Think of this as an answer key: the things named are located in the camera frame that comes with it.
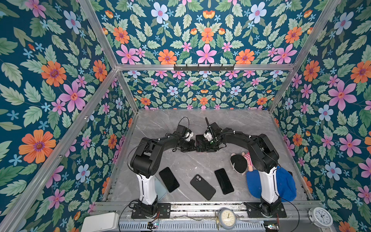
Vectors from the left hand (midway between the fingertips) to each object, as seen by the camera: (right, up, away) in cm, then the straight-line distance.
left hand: (198, 148), depth 94 cm
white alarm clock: (+58, -29, -25) cm, 70 cm away
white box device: (-47, -31, -26) cm, 62 cm away
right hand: (+3, -1, +1) cm, 3 cm away
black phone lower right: (+15, -18, -10) cm, 25 cm away
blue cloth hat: (+50, -18, -13) cm, 54 cm away
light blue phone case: (-22, -22, -12) cm, 34 cm away
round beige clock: (+14, -30, -25) cm, 41 cm away
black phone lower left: (-18, -17, -10) cm, 27 cm away
